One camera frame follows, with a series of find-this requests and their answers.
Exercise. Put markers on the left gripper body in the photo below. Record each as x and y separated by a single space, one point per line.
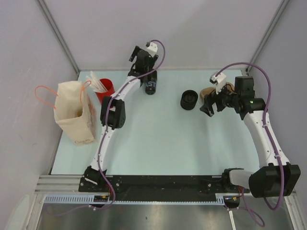
151 61

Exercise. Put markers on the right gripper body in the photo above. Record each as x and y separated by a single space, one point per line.
225 98

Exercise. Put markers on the black ribbed cup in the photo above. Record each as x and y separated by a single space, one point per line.
188 99
150 83

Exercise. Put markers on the translucent bag with orange handles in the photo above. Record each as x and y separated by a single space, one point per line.
74 111

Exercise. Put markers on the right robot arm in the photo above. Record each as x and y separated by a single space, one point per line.
276 176

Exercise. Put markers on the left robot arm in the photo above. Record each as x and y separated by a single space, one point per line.
113 114

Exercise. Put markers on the tilted black ribbed cup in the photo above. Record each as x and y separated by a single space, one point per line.
188 99

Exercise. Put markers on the red cylindrical straw holder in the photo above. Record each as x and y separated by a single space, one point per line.
110 89

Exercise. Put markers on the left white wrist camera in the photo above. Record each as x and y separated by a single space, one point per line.
151 48

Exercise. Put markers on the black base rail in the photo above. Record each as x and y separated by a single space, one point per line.
199 189

